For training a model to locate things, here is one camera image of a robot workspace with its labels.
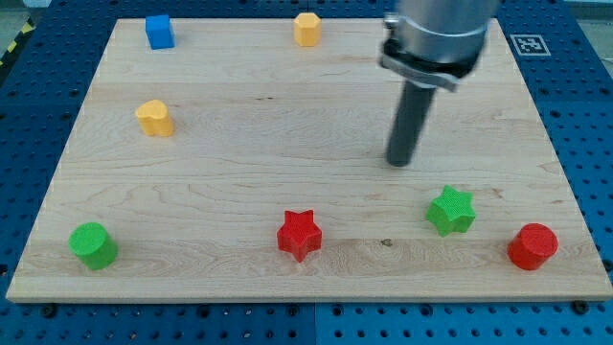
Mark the green cylinder block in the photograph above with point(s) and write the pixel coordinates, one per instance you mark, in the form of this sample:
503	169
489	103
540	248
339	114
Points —
93	246

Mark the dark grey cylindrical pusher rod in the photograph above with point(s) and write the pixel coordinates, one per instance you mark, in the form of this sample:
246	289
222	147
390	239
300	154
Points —
412	109

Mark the yellow black hazard tape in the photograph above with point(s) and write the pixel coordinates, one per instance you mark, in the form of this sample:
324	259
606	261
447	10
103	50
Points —
17	44

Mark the white fiducial marker tag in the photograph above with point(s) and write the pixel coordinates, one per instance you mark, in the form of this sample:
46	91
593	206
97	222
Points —
530	45

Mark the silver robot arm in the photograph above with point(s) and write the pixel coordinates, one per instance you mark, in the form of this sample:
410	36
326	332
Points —
432	44

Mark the blue cube block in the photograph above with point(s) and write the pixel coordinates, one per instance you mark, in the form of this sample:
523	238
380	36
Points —
159	32

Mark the red star block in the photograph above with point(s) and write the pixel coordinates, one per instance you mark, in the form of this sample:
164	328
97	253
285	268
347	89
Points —
299	235

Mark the red cylinder block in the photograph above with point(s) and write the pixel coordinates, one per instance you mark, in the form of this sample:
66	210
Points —
533	246

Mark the yellow heart block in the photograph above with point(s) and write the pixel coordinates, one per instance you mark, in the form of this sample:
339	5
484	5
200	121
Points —
154	119

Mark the green star block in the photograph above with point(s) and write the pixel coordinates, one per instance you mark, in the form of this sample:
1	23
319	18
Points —
451	211

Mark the yellow hexagon block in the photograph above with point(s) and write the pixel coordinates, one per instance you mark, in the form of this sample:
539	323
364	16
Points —
307	29

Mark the light wooden board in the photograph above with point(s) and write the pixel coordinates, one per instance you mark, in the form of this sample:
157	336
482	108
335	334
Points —
262	126

